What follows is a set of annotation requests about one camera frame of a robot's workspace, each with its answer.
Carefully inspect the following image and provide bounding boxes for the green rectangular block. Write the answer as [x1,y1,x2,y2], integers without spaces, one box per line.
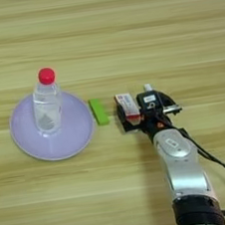
[87,97,111,127]

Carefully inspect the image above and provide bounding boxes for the round lilac plastic plate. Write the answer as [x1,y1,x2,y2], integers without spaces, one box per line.
[5,86,100,167]

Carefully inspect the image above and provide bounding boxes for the clear bottle with red cap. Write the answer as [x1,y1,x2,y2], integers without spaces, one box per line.
[28,66,68,135]

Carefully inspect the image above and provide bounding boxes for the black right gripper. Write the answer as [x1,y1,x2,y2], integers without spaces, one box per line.
[114,88,187,147]

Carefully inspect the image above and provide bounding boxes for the red and white small box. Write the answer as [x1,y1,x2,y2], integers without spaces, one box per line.
[113,91,142,119]

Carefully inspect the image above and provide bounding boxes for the small black box white label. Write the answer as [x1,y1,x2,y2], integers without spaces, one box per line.
[134,89,165,116]

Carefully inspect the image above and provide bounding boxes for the white marker with black cap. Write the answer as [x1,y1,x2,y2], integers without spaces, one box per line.
[142,83,154,94]

